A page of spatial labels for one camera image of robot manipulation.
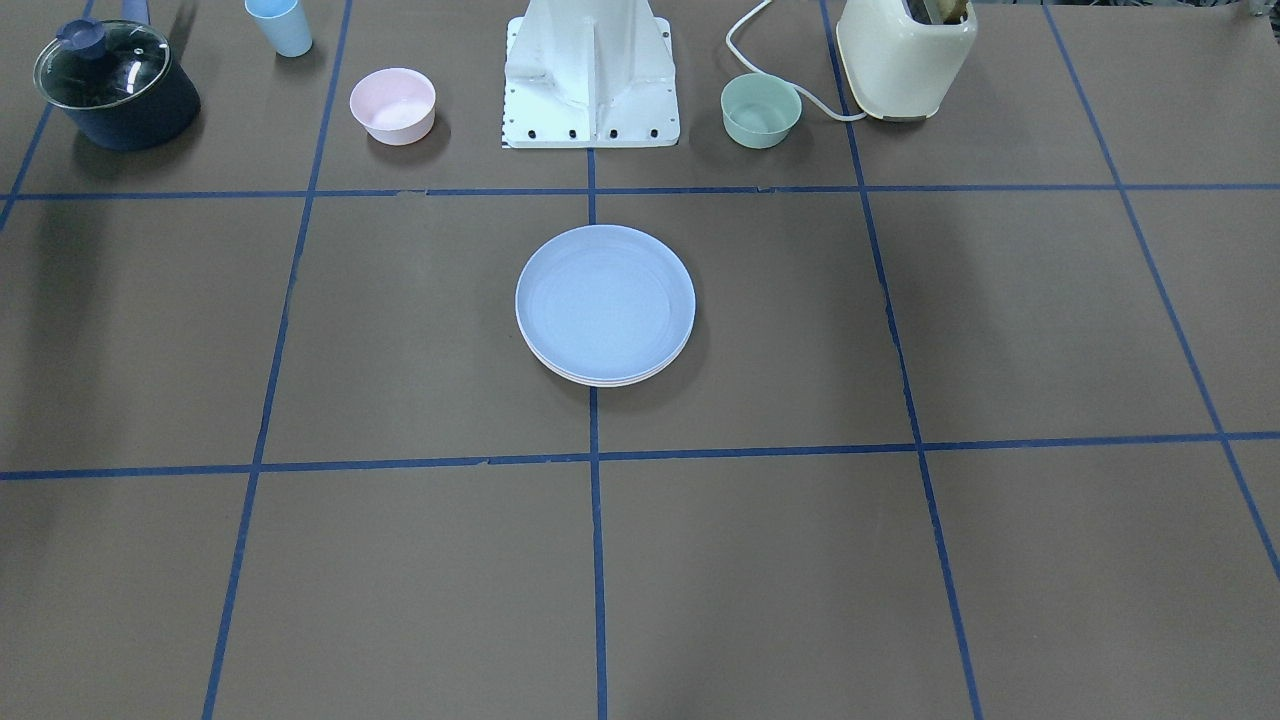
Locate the blue plate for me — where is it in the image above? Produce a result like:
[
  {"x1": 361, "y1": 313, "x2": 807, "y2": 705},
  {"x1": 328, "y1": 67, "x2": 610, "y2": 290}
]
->
[{"x1": 515, "y1": 225, "x2": 698, "y2": 373}]

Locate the pink plate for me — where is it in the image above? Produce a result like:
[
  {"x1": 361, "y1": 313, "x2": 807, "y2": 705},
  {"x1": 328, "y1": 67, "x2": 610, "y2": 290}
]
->
[{"x1": 524, "y1": 334, "x2": 691, "y2": 388}]

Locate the beige plate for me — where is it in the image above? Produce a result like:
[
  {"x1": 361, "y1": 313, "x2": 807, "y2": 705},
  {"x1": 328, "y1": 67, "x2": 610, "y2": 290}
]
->
[{"x1": 547, "y1": 365, "x2": 664, "y2": 388}]

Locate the green bowl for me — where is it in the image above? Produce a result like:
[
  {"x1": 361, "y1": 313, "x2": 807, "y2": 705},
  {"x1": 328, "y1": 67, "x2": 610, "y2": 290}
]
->
[{"x1": 719, "y1": 73, "x2": 803, "y2": 150}]

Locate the pink bowl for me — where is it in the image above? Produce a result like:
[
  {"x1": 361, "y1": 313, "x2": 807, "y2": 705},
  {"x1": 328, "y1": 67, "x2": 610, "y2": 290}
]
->
[{"x1": 348, "y1": 67, "x2": 438, "y2": 146}]

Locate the cream toaster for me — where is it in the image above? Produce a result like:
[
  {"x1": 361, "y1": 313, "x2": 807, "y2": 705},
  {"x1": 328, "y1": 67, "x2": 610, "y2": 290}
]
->
[{"x1": 835, "y1": 1, "x2": 979, "y2": 122}]

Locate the light blue cup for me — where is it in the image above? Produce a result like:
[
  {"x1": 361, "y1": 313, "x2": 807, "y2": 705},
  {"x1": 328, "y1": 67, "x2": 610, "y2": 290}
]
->
[{"x1": 244, "y1": 0, "x2": 314, "y2": 58}]

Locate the dark blue pot with lid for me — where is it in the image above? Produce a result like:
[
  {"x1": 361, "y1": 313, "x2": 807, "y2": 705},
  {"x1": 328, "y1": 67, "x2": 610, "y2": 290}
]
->
[{"x1": 32, "y1": 1, "x2": 202, "y2": 152}]

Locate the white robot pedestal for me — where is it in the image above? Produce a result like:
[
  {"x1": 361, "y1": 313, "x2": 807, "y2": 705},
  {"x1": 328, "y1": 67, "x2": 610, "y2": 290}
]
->
[{"x1": 500, "y1": 1, "x2": 681, "y2": 149}]

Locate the white toaster power cable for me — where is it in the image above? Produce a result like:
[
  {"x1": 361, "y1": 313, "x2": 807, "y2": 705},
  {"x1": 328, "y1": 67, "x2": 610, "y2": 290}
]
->
[{"x1": 724, "y1": 0, "x2": 867, "y2": 123}]

